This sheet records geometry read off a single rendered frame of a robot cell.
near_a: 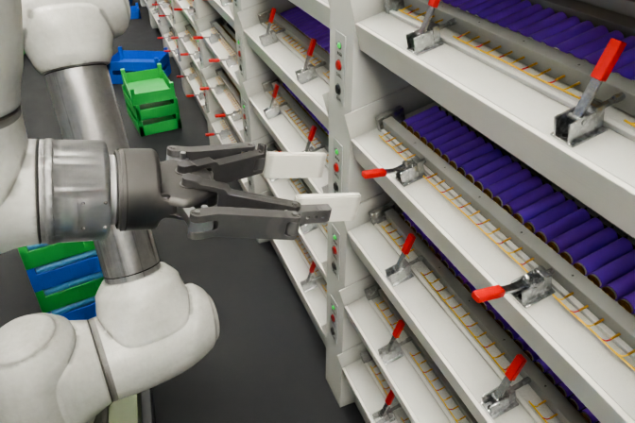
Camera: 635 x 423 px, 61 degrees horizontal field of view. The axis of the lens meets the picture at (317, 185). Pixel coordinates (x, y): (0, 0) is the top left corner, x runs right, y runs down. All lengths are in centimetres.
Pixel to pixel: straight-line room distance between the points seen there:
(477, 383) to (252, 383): 80
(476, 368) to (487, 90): 40
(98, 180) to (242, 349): 115
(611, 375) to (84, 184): 51
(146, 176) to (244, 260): 138
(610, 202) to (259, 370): 116
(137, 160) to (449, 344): 55
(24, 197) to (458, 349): 62
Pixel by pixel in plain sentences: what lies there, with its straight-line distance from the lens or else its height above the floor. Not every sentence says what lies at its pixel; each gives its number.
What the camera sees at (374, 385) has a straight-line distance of 128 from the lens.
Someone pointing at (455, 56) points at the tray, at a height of 96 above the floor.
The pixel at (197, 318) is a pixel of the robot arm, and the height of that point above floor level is 46.
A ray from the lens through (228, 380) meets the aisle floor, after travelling 151.
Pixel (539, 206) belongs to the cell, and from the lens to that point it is 73.
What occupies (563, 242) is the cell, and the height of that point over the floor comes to 80.
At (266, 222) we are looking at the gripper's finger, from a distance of 48.
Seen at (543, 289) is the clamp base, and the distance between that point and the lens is 65.
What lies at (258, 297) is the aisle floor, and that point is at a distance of 170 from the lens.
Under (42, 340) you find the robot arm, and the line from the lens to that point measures 99.
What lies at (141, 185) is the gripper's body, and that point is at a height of 94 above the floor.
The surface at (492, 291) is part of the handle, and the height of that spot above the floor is 78.
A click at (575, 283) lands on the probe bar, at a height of 79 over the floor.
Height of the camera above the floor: 119
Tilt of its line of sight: 33 degrees down
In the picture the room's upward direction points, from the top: straight up
